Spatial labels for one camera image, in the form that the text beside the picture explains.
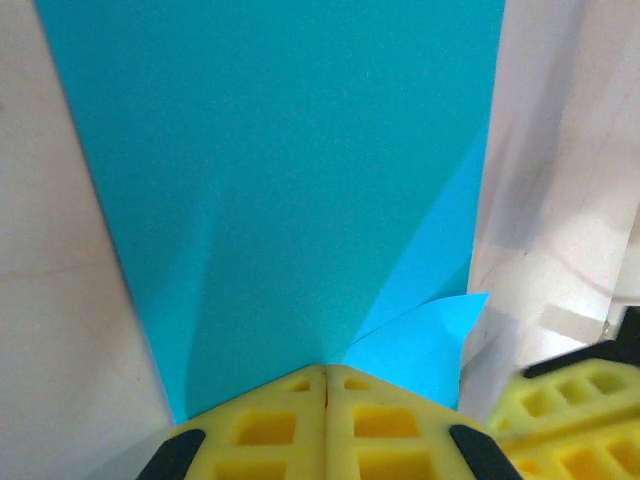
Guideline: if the blue paper sheet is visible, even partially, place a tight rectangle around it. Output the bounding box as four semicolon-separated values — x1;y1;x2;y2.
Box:
32;0;506;426

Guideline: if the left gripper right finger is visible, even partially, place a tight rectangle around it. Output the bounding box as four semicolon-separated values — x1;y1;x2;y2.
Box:
324;364;521;480

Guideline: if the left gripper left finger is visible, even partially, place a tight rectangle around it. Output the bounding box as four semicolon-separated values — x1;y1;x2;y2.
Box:
133;364;327;480

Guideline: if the white table cover sheet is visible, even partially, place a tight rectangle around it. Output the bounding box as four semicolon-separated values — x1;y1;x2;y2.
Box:
0;0;640;480

